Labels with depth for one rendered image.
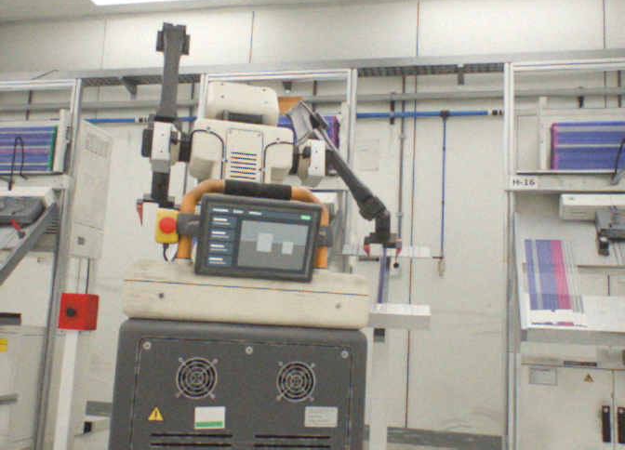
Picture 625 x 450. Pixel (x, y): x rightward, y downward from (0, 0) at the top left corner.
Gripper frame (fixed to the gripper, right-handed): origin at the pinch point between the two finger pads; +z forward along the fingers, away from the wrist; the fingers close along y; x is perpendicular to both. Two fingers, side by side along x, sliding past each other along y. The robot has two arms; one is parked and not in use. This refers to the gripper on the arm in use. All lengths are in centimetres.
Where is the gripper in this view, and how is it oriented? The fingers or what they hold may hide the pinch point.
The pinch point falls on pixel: (382, 258)
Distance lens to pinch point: 256.5
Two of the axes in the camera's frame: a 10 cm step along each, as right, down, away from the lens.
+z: 0.5, 8.5, 5.3
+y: -9.9, -0.3, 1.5
